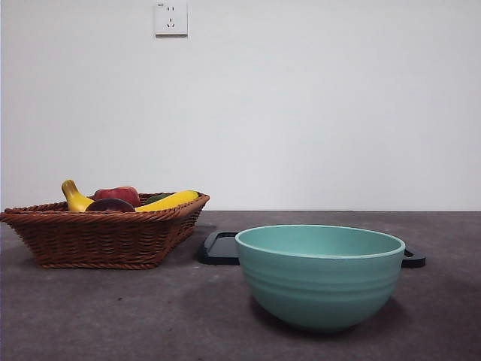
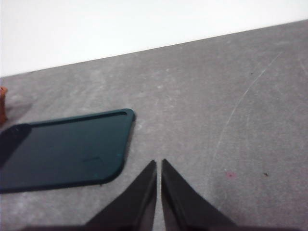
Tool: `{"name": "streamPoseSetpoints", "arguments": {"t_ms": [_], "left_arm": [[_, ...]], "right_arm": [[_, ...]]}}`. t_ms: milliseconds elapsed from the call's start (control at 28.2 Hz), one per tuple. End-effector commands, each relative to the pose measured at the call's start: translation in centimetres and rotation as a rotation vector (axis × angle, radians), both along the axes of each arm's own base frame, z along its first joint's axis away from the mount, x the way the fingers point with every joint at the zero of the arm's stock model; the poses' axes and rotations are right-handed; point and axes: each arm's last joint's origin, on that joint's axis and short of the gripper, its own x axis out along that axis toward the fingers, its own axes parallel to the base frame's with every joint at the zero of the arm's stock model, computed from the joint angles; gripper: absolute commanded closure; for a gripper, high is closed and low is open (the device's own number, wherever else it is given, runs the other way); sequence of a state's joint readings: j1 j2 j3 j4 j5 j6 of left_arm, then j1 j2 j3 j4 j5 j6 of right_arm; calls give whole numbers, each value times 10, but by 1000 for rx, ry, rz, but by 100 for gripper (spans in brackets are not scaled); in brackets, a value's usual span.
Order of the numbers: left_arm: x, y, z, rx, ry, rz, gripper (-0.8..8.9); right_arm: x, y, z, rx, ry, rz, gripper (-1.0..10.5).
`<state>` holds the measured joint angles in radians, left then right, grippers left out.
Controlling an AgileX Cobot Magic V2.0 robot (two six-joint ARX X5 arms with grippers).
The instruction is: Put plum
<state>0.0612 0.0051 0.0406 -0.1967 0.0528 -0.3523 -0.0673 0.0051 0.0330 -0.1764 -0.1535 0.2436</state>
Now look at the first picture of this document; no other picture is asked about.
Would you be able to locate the brown wicker basket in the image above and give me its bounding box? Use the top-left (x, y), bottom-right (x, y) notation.
top-left (0, 191), bottom-right (210, 270)

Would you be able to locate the white wall socket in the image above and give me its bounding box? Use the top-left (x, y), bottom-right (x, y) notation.
top-left (155, 0), bottom-right (189, 38)

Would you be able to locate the red apple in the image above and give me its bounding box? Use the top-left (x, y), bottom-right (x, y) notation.
top-left (93, 186), bottom-right (141, 208)

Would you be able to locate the teal ribbed bowl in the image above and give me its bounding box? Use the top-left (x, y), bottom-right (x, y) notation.
top-left (234, 224), bottom-right (407, 334)

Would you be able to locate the dark purple plum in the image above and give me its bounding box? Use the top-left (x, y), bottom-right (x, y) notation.
top-left (84, 198), bottom-right (135, 214)

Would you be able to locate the green vegetable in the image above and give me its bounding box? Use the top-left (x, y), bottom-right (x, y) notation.
top-left (139, 193), bottom-right (168, 206)

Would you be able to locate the yellow banana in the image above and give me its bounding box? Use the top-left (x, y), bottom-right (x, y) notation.
top-left (61, 179), bottom-right (200, 213)

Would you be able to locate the black rectangular tray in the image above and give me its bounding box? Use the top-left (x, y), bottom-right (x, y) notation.
top-left (198, 231), bottom-right (427, 268)

